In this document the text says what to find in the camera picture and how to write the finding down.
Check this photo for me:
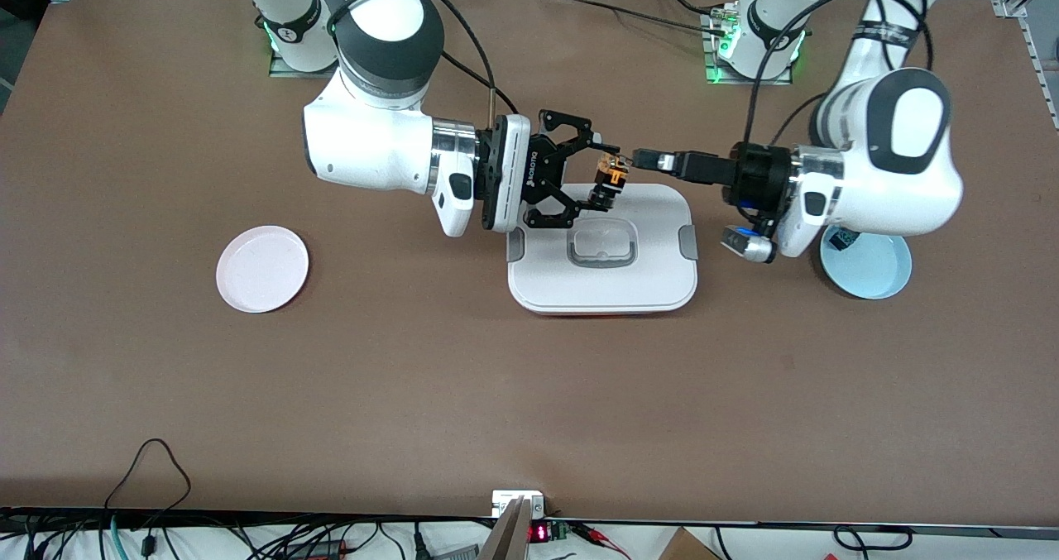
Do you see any orange push button switch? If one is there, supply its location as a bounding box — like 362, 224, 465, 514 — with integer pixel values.
587, 153, 631, 213

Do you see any white lidded storage box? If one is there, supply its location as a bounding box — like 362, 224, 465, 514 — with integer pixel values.
506, 183, 699, 316

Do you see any light blue round plate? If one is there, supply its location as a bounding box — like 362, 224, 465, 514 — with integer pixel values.
820, 227, 913, 300

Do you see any small white clamp device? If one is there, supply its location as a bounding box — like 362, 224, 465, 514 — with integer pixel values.
491, 490, 545, 519

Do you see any pink round plate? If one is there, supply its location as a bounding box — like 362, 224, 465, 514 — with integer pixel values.
216, 226, 310, 314

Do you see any grey slanted bar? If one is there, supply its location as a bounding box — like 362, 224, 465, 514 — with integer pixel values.
478, 498, 534, 560

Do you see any brown cardboard piece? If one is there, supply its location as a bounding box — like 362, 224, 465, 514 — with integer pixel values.
658, 527, 721, 560

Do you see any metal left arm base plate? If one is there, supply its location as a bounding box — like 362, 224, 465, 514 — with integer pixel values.
702, 10, 793, 86

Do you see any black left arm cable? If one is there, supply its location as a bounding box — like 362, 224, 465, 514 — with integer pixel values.
745, 0, 936, 151

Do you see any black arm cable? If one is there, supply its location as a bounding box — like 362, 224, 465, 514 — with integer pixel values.
329, 0, 501, 131
745, 0, 936, 151

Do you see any black cable to base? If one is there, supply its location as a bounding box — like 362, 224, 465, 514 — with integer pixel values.
571, 0, 729, 38

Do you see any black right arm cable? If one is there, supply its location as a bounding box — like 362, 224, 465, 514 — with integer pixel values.
329, 0, 501, 131

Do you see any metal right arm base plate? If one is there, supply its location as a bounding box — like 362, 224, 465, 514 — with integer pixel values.
269, 2, 340, 79

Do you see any black coiled cable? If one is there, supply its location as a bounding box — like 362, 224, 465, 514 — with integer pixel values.
834, 525, 913, 554

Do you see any black looped thin cable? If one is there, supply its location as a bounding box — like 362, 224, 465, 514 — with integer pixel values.
103, 438, 193, 515

